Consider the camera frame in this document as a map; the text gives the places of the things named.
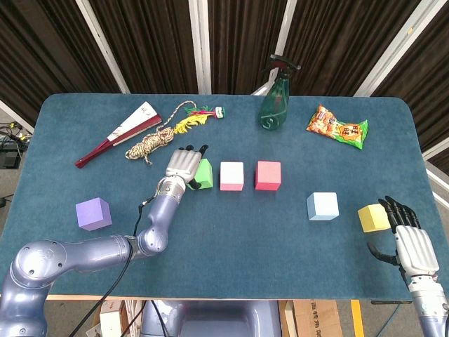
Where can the purple foam cube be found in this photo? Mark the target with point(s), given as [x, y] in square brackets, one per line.
[93, 214]

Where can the white cardboard box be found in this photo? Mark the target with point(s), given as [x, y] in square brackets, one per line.
[110, 321]

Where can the orange green snack bag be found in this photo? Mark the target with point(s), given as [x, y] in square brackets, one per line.
[336, 128]

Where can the grey-blue robot torso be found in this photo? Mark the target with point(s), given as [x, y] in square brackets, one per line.
[217, 319]

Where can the yellow feather shuttlecock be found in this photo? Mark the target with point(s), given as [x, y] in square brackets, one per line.
[189, 123]

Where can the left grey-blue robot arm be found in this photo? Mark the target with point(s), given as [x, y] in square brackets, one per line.
[42, 259]

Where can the brown cardboard box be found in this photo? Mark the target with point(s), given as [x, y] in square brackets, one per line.
[317, 319]

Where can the yellow foam cube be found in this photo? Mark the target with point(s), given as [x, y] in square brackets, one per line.
[372, 217]

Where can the red and white folding fan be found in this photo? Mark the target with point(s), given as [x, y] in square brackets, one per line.
[135, 123]

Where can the pink foam cube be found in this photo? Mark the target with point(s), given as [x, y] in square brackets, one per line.
[231, 173]

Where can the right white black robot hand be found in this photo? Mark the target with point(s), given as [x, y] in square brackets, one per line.
[415, 249]

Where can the light blue foam cube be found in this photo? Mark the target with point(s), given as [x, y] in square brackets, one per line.
[324, 205]

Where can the white partition frame post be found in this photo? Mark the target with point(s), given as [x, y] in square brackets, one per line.
[287, 24]
[199, 42]
[100, 38]
[400, 38]

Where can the green foam cube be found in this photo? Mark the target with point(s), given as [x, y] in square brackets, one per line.
[205, 175]

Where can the green plastic spray bottle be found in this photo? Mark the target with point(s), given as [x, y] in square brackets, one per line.
[275, 105]

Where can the dark brown curtain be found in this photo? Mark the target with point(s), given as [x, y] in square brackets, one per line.
[154, 42]

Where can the blue felt table cover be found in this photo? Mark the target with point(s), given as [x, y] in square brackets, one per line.
[245, 245]

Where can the red foam cube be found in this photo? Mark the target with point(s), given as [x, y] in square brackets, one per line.
[268, 173]

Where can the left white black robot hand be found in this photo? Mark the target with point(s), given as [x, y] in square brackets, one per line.
[182, 163]

